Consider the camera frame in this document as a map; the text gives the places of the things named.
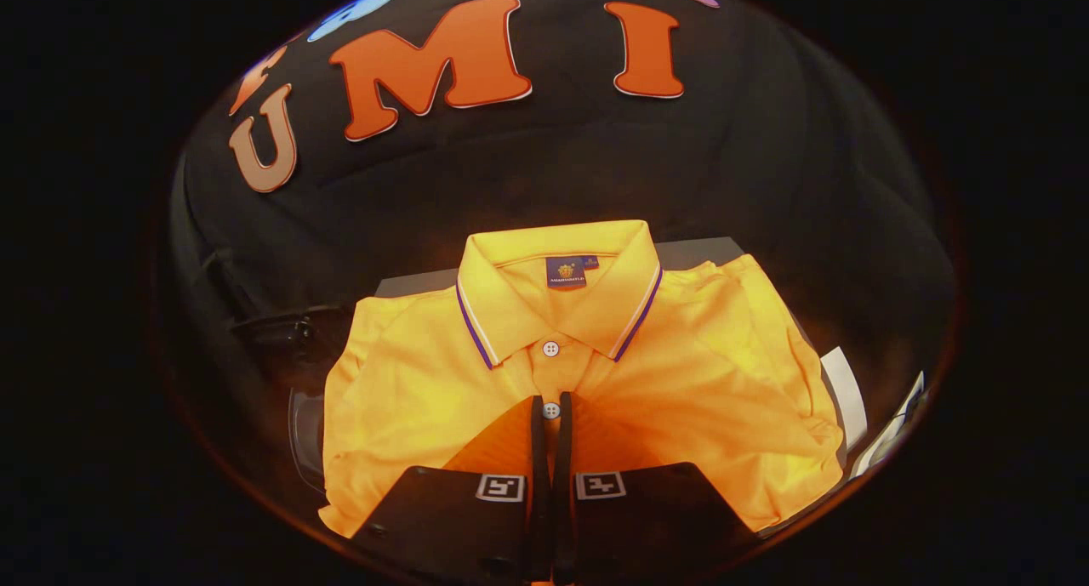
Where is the dark object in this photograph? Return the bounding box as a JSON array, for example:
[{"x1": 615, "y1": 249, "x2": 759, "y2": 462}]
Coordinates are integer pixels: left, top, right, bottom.
[{"x1": 228, "y1": 304, "x2": 352, "y2": 359}]

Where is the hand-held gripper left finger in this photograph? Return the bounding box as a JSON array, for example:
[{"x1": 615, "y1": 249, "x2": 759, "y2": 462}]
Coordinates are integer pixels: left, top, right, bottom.
[{"x1": 349, "y1": 395, "x2": 551, "y2": 585}]

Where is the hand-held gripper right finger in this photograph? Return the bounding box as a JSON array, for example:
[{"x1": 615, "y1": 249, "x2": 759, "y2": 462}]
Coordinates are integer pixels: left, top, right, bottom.
[{"x1": 553, "y1": 390, "x2": 762, "y2": 585}]

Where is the white sheet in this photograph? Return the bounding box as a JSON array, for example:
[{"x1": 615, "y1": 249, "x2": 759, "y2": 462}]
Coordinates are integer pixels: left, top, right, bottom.
[{"x1": 819, "y1": 346, "x2": 869, "y2": 452}]

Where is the yellow polo shirt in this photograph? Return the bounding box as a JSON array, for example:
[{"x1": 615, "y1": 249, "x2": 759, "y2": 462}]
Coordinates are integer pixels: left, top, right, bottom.
[{"x1": 319, "y1": 220, "x2": 847, "y2": 540}]

